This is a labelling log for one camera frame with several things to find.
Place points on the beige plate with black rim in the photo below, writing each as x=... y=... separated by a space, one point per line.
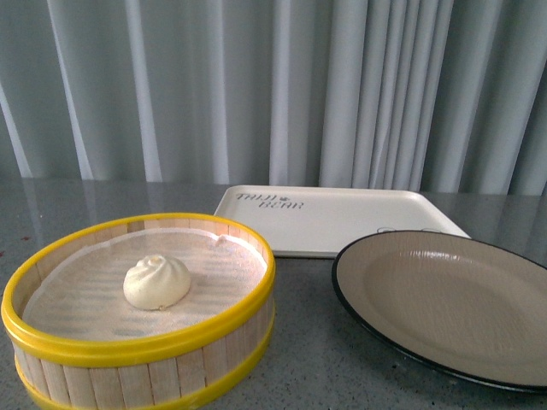
x=467 y=308

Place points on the white bear print tray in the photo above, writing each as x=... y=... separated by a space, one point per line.
x=313 y=222

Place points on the white steamed bun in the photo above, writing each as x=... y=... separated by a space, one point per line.
x=156 y=282

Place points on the grey pleated curtain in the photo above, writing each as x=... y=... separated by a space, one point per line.
x=439 y=96

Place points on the white steamer liner cloth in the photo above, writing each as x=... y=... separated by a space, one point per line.
x=83 y=297

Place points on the yellow rimmed bamboo steamer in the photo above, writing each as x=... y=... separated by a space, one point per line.
x=183 y=369

